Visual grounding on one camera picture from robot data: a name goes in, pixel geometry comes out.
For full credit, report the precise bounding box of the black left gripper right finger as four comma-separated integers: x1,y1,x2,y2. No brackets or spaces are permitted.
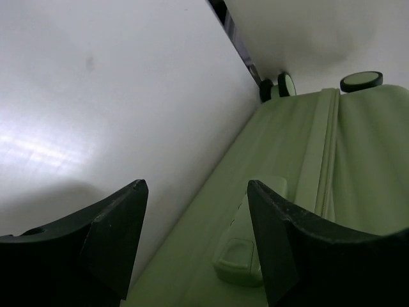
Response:
247,180,408,306

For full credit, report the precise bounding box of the aluminium table frame rail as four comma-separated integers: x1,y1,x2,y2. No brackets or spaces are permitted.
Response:
208,0,261,86

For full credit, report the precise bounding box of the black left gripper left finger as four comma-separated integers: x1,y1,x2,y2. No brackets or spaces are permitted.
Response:
1,179,148,306

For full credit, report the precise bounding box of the light green hard suitcase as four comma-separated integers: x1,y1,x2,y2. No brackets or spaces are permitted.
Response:
125,71,408,306

